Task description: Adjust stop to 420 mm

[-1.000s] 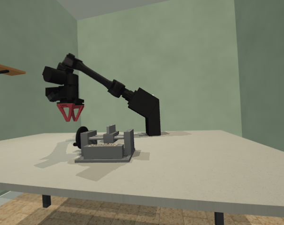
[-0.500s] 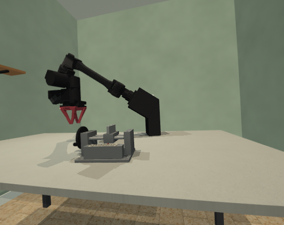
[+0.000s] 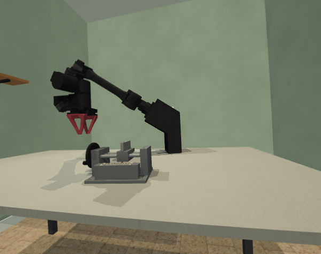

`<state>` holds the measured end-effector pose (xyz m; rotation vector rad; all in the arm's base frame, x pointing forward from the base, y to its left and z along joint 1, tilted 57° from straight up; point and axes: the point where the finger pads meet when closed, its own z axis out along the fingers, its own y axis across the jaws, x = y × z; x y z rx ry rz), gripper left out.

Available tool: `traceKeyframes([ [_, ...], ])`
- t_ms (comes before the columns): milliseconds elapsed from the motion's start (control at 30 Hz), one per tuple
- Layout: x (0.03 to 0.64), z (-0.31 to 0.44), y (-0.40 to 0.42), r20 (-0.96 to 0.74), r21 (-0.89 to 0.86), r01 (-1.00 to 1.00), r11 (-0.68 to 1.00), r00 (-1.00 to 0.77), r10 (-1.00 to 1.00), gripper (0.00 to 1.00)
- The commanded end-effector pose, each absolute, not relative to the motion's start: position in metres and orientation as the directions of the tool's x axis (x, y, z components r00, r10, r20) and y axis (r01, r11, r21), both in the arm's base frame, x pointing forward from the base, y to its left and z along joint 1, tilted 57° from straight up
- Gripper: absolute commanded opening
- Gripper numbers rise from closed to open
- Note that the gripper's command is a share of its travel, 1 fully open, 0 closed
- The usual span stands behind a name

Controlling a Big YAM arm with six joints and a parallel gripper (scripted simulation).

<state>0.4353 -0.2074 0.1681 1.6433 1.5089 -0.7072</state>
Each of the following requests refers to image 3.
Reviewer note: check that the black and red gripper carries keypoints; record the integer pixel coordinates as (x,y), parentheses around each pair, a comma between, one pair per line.
(82,111)

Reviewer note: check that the grey bench vise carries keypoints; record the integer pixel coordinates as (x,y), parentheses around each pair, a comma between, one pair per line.
(104,172)

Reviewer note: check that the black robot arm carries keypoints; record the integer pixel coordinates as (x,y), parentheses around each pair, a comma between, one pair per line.
(72,81)

